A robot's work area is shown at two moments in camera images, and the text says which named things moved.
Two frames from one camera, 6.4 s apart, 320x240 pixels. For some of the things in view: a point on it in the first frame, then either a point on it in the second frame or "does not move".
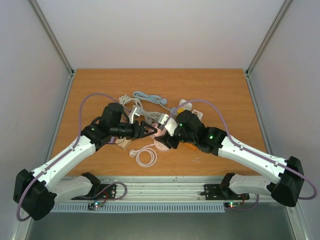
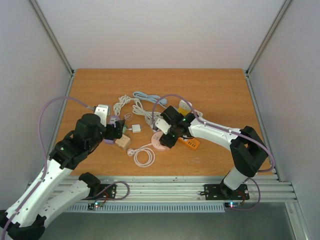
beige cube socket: [124, 144] does not move
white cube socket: [198, 114] does not move
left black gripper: [141, 130] -> [112, 135]
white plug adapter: [188, 106] does not move
